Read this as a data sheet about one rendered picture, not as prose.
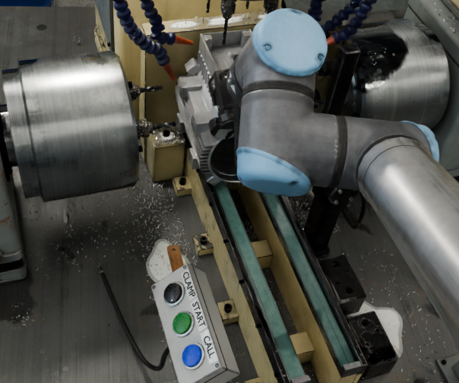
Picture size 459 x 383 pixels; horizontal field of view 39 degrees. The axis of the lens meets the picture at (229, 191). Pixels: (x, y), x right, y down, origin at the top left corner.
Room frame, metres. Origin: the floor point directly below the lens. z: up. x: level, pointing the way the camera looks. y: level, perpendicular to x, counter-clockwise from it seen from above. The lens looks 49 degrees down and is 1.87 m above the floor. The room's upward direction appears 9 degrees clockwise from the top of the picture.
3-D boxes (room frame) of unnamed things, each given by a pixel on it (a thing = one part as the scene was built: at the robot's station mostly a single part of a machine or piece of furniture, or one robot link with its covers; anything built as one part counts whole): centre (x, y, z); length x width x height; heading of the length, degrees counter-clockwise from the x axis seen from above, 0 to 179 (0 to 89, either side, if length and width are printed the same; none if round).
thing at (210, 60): (0.97, 0.03, 1.11); 0.12 x 0.11 x 0.07; 24
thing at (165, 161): (0.96, 0.15, 0.86); 0.07 x 0.06 x 0.12; 115
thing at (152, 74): (1.08, 0.09, 0.97); 0.30 x 0.11 x 0.34; 115
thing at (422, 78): (1.08, -0.28, 1.04); 0.41 x 0.25 x 0.25; 115
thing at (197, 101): (0.93, 0.02, 1.01); 0.20 x 0.19 x 0.19; 24
